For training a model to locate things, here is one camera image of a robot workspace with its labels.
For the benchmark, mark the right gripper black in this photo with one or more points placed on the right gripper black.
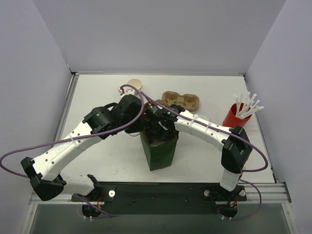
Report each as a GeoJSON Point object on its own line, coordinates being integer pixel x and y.
{"type": "Point", "coordinates": [159, 124]}

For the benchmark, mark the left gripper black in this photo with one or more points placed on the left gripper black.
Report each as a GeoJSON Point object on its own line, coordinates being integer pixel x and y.
{"type": "Point", "coordinates": [136, 127]}

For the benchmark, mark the brown green paper bag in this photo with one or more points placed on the brown green paper bag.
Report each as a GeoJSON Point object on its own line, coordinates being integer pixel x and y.
{"type": "Point", "coordinates": [158, 156]}

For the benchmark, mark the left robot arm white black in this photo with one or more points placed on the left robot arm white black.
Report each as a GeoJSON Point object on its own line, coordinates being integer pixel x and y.
{"type": "Point", "coordinates": [44, 171]}

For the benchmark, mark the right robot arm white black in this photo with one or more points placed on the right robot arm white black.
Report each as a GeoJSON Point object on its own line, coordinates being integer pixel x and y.
{"type": "Point", "coordinates": [234, 152]}

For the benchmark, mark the brown pulp cup carrier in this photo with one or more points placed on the brown pulp cup carrier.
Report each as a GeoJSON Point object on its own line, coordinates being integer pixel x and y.
{"type": "Point", "coordinates": [189, 102]}

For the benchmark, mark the white plastic lid stack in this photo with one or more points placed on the white plastic lid stack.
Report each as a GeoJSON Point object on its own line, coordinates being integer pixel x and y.
{"type": "Point", "coordinates": [203, 116]}

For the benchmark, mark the red straw holder cup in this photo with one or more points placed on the red straw holder cup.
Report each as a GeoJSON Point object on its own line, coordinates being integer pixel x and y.
{"type": "Point", "coordinates": [232, 121]}

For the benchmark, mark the white wrapped straws bundle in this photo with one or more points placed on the white wrapped straws bundle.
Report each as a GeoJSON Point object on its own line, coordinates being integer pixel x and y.
{"type": "Point", "coordinates": [246, 105]}

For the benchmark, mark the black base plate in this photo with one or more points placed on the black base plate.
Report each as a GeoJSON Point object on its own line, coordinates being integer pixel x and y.
{"type": "Point", "coordinates": [126, 198]}

